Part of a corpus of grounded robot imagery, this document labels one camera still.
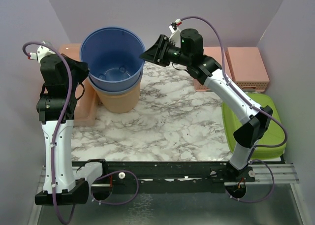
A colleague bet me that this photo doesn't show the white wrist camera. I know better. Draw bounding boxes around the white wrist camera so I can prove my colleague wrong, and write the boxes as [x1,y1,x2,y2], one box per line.
[169,19,182,45]
[28,41,55,63]

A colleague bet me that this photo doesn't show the translucent pink storage box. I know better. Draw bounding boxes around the translucent pink storage box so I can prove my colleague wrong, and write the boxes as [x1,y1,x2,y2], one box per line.
[39,43,100,127]

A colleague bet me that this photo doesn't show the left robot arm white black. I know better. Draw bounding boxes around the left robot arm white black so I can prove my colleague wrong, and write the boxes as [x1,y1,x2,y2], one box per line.
[34,54,109,205]

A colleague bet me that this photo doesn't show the pink perforated basket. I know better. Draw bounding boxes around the pink perforated basket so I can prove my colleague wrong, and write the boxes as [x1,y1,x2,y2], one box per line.
[193,46,232,92]
[225,47,270,92]

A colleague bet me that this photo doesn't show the orange plastic bucket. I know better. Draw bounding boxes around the orange plastic bucket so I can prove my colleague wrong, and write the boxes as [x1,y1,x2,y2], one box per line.
[93,82,141,113]

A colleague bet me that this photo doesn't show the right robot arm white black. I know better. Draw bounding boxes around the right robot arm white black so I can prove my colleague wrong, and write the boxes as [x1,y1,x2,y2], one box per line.
[139,29,273,181]

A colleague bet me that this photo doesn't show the black metal base rail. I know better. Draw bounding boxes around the black metal base rail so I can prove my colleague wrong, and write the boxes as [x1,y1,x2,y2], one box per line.
[72,160,299,194]

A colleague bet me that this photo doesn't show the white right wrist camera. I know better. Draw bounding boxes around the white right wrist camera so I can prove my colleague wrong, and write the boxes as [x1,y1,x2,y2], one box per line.
[169,19,182,45]

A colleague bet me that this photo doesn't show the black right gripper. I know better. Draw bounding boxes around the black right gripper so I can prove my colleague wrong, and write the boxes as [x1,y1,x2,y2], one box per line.
[139,35,190,68]

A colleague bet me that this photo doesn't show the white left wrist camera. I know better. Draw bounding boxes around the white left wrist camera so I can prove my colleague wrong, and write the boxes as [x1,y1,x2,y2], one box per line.
[28,41,55,63]

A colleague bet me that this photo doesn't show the green plastic tray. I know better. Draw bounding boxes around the green plastic tray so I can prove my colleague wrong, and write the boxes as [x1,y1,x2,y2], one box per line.
[221,93,286,161]

